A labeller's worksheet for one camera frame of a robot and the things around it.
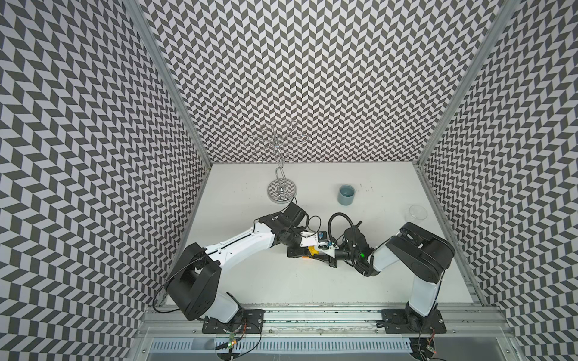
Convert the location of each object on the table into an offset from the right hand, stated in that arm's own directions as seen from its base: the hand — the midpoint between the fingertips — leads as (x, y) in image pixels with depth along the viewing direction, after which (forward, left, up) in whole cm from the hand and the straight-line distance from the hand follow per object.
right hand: (312, 252), depth 88 cm
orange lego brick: (-2, +3, -1) cm, 3 cm away
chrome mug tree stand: (+30, +14, +1) cm, 34 cm away
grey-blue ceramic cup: (+26, -16, +3) cm, 30 cm away
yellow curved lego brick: (-4, 0, +11) cm, 11 cm away
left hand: (-1, +3, +6) cm, 7 cm away
